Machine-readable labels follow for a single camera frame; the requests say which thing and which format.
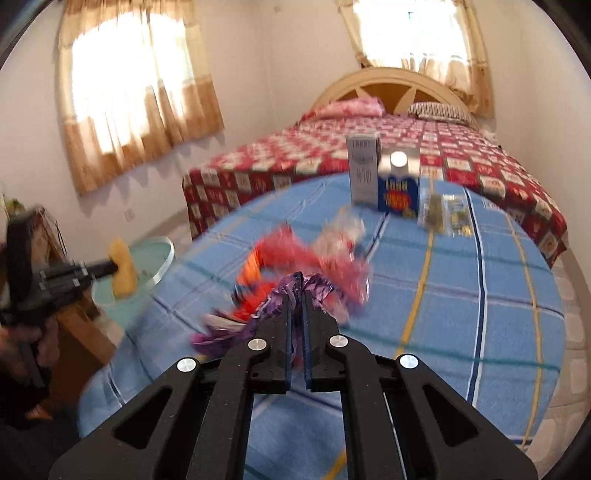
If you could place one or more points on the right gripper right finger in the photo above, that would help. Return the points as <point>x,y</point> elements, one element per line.
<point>401,419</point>

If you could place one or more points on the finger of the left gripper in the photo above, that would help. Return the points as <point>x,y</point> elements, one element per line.
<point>97,270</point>

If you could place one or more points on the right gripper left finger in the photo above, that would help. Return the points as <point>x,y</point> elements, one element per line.
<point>193,422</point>

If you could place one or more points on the orange blue foil wrapper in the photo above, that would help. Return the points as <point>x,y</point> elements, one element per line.
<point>249,281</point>

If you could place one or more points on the purple wrapper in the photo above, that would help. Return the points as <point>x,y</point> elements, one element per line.
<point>256,303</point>

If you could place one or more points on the red plastic bag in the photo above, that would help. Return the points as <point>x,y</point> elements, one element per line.
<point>283,253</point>

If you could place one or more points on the pink plastic bag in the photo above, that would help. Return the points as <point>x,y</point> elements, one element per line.
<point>336,246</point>

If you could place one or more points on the light blue cartoon trash bin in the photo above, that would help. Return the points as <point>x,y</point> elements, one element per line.
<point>152,258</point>

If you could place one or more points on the person left hand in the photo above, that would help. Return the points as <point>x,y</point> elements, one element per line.
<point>42,339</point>

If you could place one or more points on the wooden dresser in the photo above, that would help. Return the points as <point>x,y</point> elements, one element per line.
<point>70,375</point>

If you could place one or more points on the blue plaid tablecloth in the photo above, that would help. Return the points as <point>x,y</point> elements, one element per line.
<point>482,311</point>

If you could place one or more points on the left beige curtain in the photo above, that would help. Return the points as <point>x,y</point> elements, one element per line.
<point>134,83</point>

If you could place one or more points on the beige curtain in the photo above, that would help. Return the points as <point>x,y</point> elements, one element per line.
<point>134,83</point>
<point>441,40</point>

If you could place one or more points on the clear snack packet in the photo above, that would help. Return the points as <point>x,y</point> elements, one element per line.
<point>445,214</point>

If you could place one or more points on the red patterned bed cover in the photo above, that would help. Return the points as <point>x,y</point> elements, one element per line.
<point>434,150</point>

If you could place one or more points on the blue juice carton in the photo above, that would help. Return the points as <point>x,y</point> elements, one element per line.
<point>398,182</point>

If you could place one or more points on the grey white milk carton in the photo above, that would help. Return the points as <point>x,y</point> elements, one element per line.
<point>364,154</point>

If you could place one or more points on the pink pillow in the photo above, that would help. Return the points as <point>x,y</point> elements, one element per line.
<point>368,107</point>

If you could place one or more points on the striped pillow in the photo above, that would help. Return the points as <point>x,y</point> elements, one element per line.
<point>440,112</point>

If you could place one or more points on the cream wooden headboard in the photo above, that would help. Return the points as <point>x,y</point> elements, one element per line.
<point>397,88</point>

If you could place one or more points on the right beige curtain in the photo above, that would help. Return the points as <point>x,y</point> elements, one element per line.
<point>441,40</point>

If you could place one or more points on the white wall socket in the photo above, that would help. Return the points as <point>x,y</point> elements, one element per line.
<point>129,215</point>

